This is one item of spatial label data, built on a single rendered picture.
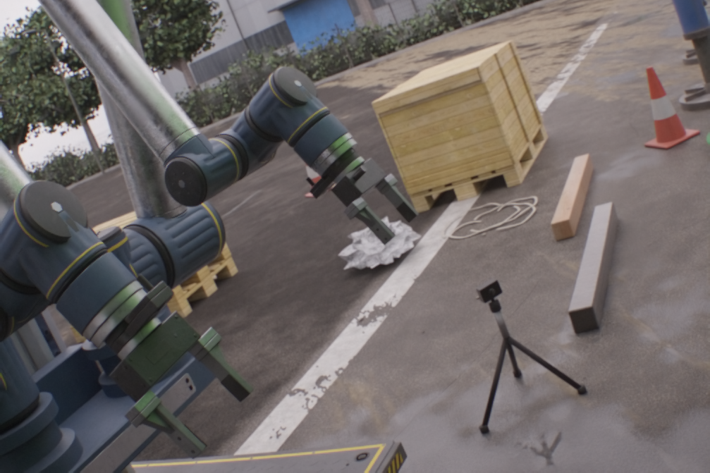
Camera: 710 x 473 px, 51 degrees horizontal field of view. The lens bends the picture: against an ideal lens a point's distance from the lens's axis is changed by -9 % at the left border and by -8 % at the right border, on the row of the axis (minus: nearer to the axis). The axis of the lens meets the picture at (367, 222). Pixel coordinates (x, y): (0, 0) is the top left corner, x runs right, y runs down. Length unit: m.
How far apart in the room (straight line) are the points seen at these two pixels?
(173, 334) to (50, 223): 0.22
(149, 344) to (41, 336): 1.03
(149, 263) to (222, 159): 0.40
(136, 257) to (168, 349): 0.86
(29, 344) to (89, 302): 1.06
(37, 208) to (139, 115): 0.63
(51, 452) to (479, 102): 4.24
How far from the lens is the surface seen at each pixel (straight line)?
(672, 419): 2.41
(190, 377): 1.91
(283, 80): 1.62
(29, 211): 1.05
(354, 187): 1.57
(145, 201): 2.02
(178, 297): 5.67
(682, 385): 2.55
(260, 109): 1.64
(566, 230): 4.10
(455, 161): 5.54
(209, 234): 2.07
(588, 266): 3.40
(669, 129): 5.18
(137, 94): 1.64
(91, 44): 1.70
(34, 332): 2.05
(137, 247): 1.92
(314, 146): 1.60
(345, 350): 3.80
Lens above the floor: 1.32
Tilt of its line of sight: 13 degrees down
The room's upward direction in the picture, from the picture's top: 22 degrees counter-clockwise
